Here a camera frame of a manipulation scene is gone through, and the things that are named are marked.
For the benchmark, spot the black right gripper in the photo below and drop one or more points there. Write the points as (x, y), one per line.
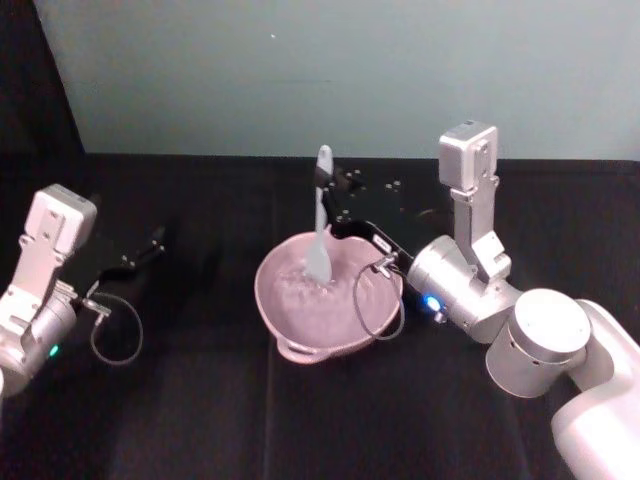
(380, 235)

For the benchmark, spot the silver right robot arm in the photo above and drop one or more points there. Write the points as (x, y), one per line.
(540, 345)

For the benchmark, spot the black hanging cloth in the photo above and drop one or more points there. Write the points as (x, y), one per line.
(30, 90)

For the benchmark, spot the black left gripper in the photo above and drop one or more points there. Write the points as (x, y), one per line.
(102, 280)

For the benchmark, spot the black table cloth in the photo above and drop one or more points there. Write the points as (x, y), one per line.
(210, 420)

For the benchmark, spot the grey silicone spatula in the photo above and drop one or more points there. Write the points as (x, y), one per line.
(320, 250)

